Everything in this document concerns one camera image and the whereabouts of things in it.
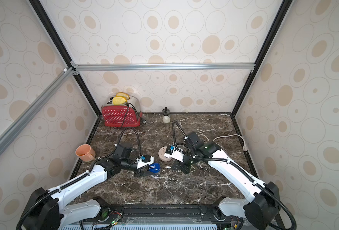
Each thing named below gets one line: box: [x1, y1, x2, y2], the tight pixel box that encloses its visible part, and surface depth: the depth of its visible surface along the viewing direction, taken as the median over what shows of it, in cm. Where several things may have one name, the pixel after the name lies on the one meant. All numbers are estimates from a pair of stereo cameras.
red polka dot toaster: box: [101, 104, 143, 128], surface depth 105 cm
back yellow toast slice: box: [115, 92, 131, 101], surface depth 108 cm
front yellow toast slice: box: [112, 95, 127, 105], surface depth 104 cm
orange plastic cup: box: [75, 143, 96, 162], surface depth 91 cm
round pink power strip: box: [158, 146, 173, 162], surface depth 95 cm
